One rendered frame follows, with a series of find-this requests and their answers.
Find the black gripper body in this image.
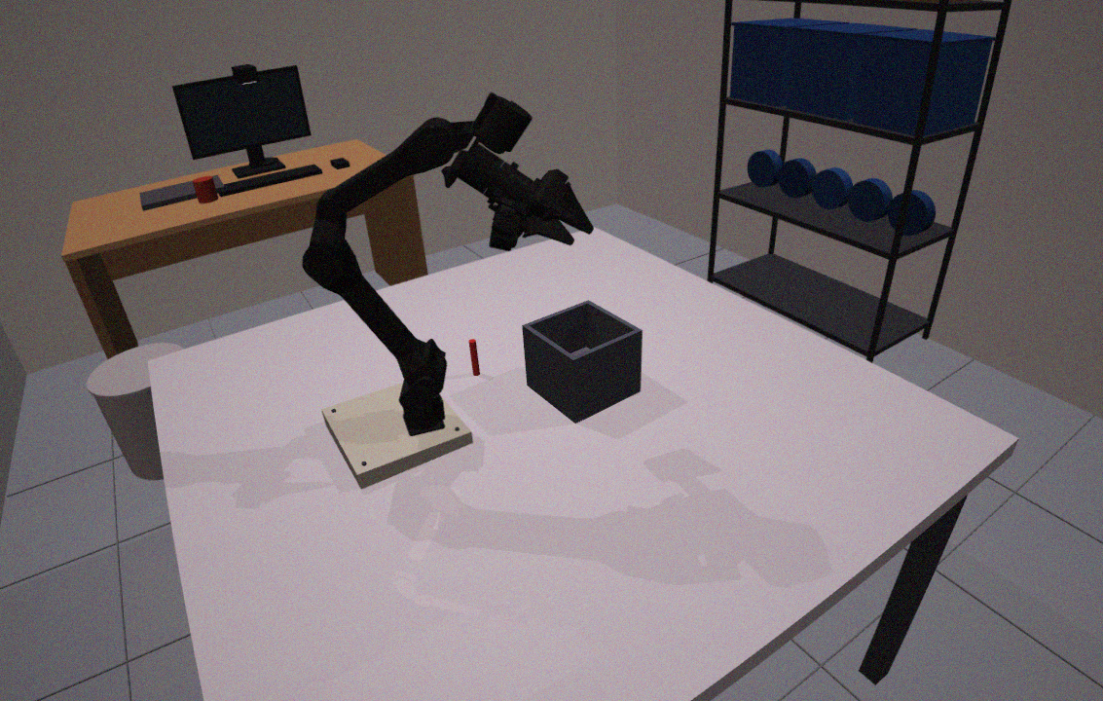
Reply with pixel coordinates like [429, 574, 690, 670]
[484, 163, 569, 237]

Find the dark red peg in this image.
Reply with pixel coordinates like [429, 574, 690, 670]
[468, 339, 480, 376]

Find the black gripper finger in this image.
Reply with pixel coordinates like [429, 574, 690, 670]
[522, 215, 574, 245]
[542, 182, 595, 235]

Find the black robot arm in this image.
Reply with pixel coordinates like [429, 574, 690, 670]
[302, 91, 532, 436]

